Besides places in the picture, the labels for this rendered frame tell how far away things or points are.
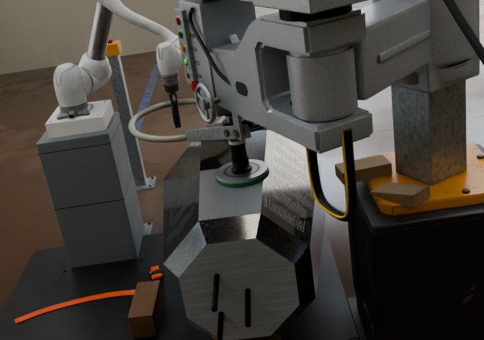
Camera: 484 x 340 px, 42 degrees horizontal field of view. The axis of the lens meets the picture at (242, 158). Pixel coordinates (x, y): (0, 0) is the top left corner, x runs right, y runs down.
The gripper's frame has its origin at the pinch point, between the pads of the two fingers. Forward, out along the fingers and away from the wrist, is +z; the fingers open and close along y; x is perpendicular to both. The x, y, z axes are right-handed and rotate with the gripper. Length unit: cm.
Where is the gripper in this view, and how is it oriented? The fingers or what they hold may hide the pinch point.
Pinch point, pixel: (176, 119)
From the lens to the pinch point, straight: 336.9
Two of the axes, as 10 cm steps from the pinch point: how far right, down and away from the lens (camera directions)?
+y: 2.3, 4.2, -8.8
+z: 1.0, 8.9, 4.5
